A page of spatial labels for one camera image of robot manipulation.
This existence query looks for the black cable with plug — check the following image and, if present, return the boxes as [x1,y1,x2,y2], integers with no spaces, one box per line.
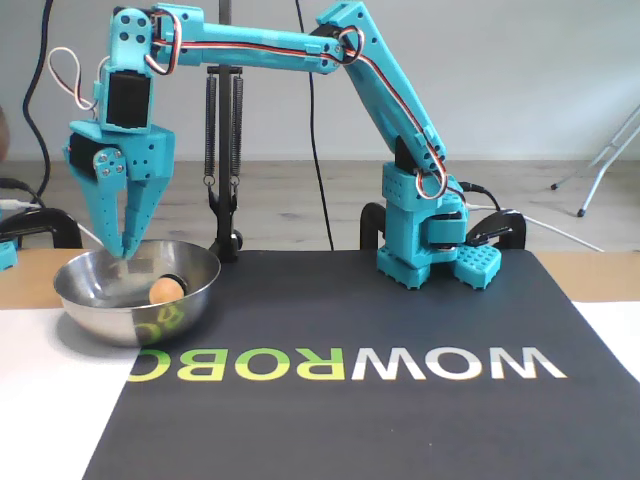
[0,177,45,206]

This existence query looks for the forearm servo cable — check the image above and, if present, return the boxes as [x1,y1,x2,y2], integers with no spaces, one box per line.
[144,9,351,76]

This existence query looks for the black table clamp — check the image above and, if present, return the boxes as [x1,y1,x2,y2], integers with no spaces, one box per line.
[464,209,528,251]
[0,208,85,250]
[359,201,389,251]

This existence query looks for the gripper servo cable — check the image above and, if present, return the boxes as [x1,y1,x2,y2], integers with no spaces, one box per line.
[48,47,111,121]

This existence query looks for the thick dark hanging cable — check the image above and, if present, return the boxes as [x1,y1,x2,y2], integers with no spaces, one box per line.
[21,0,55,201]

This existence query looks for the metal bowl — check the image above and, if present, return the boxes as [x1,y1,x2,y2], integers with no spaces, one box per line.
[53,239,222,349]

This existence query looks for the black coil spring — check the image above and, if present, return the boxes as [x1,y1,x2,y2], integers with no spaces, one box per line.
[203,74,218,187]
[230,74,245,187]

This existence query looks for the tan ball with black base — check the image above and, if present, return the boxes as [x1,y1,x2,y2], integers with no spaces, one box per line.
[148,273,188,305]

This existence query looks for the white metal stand legs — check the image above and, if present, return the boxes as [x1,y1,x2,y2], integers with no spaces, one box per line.
[549,102,640,219]

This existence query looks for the small teal robot base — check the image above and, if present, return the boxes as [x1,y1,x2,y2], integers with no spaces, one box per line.
[0,237,20,273]

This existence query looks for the upper arm servo cable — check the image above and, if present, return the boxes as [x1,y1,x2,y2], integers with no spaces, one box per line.
[335,27,469,201]

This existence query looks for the black mat with WOWROBO print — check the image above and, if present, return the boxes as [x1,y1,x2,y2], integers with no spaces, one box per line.
[82,248,640,480]

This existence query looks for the black camera stand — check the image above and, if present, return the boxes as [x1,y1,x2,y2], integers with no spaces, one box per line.
[204,0,246,265]

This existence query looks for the white paper sheet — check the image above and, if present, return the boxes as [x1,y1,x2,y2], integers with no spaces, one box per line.
[0,307,139,480]
[571,300,640,386]

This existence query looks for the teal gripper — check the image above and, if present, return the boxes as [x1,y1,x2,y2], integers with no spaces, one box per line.
[62,119,177,260]

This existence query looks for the black power cable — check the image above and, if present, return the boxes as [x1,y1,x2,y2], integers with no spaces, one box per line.
[458,181,503,211]

